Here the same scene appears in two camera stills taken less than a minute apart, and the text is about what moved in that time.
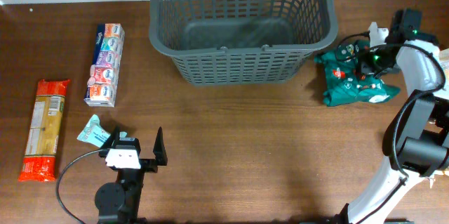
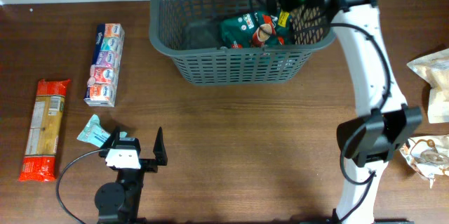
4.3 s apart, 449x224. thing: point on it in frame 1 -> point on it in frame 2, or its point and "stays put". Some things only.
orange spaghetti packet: [39, 161] stays put
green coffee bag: [342, 86] -> [259, 29]
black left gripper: [151, 165] stays put
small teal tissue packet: [94, 133] stays put
